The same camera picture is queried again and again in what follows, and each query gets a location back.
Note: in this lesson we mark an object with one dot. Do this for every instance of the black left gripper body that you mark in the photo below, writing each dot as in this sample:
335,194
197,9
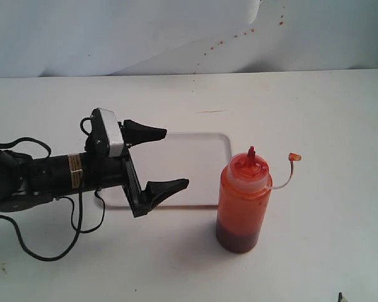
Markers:
108,172

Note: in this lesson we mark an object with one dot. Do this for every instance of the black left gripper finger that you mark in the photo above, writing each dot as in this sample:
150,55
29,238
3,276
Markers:
156,192
135,133

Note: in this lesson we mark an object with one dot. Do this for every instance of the red sauce squeeze bottle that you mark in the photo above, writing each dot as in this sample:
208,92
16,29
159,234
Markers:
244,192

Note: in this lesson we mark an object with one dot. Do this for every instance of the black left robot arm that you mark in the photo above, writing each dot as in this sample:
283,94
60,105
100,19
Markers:
26,182

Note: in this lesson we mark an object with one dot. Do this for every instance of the white rectangular plastic tray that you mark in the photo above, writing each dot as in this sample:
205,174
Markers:
198,157

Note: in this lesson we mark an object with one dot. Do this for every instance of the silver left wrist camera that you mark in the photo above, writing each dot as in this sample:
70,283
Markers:
106,133

